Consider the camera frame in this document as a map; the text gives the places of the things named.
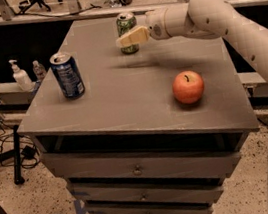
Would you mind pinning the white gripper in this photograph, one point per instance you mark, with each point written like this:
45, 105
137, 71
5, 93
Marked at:
154, 25

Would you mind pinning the green soda can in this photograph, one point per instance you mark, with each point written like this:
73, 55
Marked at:
126, 21

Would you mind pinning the blue soda can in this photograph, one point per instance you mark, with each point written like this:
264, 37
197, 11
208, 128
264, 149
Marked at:
67, 74

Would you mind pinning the red apple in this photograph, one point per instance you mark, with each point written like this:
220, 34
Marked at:
188, 87

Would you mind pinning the grey drawer cabinet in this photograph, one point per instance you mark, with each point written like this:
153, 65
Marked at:
129, 106

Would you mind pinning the clear plastic bottle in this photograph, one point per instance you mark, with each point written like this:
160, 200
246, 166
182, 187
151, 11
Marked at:
39, 70

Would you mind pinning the black chair base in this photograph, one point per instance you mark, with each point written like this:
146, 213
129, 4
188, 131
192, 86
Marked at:
25, 5

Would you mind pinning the white pump bottle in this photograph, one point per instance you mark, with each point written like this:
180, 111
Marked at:
21, 76

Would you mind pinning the top drawer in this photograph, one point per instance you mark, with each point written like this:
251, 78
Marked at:
140, 165

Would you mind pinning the middle drawer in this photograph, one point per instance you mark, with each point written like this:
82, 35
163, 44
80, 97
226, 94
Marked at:
141, 193

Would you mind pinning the black stand leg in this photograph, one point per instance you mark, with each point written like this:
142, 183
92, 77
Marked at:
15, 154

